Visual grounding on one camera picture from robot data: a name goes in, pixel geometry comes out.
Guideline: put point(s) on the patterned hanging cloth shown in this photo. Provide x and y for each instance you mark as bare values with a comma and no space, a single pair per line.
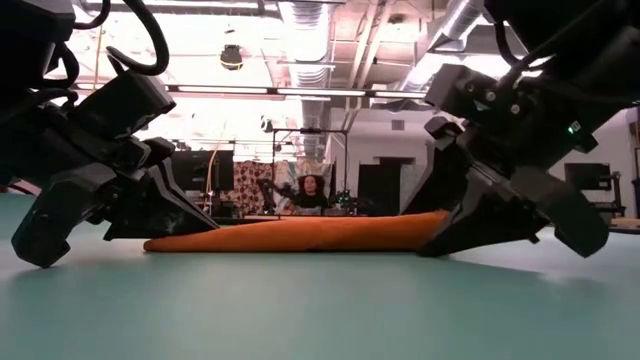
250,185

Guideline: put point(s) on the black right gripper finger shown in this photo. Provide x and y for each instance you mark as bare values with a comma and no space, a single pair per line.
490,215
440,185

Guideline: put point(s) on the person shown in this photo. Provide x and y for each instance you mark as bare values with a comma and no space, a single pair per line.
311,187

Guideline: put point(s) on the black desk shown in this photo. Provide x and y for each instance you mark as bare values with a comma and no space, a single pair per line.
612,207

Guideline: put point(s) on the wall air vent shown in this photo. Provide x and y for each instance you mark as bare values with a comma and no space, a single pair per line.
398,125

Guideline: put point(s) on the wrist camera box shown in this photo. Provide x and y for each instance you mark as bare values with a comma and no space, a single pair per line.
460,90
125,105

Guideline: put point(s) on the black monitor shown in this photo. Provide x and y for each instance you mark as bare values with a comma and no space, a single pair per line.
595,176
220,170

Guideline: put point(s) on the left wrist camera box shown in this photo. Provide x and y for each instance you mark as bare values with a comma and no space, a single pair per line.
125,105

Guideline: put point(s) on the silver ventilation duct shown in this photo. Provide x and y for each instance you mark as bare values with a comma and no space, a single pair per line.
307,50
450,30

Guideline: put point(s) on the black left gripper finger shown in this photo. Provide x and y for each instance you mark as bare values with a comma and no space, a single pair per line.
160,215
160,150

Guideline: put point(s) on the ceiling light bar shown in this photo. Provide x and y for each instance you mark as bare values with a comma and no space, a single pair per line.
320,92

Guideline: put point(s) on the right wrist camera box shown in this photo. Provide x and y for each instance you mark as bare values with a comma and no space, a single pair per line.
460,90

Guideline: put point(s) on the black frame stand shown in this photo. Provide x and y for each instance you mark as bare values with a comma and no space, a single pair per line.
310,130

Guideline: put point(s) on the orange towel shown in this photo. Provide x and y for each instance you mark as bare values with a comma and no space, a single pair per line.
300,235

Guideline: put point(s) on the black cabinet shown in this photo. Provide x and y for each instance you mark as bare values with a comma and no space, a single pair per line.
380,190

